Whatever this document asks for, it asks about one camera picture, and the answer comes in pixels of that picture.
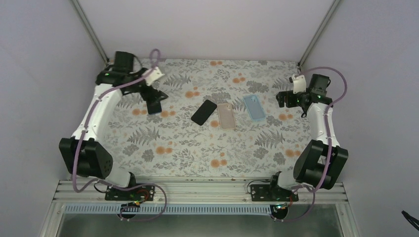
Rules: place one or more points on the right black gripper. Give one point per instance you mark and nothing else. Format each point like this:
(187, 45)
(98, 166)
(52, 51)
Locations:
(290, 103)

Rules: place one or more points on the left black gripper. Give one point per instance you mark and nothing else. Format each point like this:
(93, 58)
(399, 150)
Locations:
(146, 95)

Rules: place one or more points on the light blue phone case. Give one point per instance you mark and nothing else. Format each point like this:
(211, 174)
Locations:
(254, 107)

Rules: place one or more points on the black phone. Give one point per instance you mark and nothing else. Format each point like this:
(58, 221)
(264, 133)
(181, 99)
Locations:
(204, 112)

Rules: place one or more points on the beige phone case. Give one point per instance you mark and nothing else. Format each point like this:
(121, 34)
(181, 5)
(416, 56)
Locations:
(226, 116)

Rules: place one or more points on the light blue cased phone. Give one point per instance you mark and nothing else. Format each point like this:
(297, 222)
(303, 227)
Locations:
(154, 108)

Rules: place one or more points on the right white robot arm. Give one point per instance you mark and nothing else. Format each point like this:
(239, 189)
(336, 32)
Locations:
(322, 161)

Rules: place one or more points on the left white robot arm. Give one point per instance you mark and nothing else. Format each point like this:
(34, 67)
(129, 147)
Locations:
(85, 157)

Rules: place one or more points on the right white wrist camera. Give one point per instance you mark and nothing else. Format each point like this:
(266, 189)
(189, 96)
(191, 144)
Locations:
(299, 83)

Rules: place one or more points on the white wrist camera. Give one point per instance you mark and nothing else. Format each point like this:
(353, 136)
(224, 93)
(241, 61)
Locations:
(151, 75)
(299, 83)

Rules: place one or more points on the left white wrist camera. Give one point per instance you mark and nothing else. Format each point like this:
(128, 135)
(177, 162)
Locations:
(151, 75)

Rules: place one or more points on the aluminium rail frame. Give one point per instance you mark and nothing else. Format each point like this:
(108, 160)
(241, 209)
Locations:
(200, 191)

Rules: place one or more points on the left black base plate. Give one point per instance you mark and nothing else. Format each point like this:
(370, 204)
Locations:
(143, 193)

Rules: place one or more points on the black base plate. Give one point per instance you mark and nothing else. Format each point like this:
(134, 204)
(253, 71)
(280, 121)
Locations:
(143, 193)
(266, 193)

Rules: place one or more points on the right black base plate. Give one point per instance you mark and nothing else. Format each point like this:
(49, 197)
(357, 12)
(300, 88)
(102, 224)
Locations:
(266, 193)

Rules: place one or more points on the white slotted cable duct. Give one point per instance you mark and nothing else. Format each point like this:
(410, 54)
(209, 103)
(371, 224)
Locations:
(174, 209)

